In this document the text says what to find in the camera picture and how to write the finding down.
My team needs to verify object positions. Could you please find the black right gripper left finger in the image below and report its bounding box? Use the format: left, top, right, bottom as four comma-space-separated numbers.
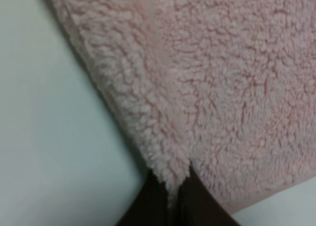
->
117, 171, 180, 226

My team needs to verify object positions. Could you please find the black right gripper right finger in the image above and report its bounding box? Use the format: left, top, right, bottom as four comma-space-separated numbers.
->
179, 167, 239, 226

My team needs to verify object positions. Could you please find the pink fluffy towel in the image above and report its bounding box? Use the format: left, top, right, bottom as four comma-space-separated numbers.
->
51, 0, 316, 212

